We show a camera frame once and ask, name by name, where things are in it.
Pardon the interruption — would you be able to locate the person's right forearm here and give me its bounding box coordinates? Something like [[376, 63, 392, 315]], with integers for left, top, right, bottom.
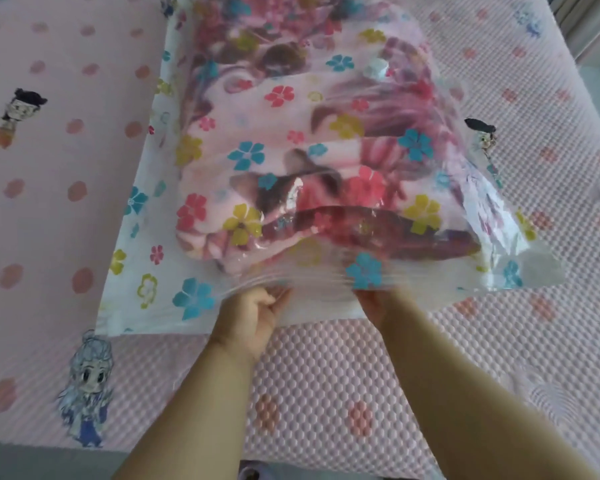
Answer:
[[379, 314, 600, 480]]

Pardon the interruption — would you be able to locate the red floral blanket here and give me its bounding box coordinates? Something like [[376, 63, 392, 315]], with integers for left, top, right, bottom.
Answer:
[[172, 0, 483, 275]]

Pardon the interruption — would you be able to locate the person's left hand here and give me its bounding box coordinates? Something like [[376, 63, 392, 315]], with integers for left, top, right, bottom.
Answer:
[[209, 286, 293, 363]]

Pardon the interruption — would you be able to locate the white pink curtain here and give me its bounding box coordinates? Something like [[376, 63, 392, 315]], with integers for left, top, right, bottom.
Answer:
[[549, 0, 600, 65]]

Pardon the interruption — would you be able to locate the lilac left slipper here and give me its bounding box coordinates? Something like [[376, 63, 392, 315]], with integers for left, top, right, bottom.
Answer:
[[239, 459, 269, 480]]

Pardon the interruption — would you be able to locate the pink cartoon bed sheet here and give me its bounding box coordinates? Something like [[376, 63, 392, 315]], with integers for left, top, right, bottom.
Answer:
[[0, 0, 600, 480]]

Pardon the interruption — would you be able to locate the person's right hand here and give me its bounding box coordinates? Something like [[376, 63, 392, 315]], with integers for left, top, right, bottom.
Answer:
[[352, 287, 416, 335]]

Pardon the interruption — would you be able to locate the person's left forearm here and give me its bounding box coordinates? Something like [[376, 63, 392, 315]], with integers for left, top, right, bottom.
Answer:
[[112, 339, 266, 480]]

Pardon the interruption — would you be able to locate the flower-print plastic storage bag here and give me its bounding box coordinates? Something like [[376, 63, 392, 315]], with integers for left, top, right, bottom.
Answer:
[[95, 0, 566, 338]]

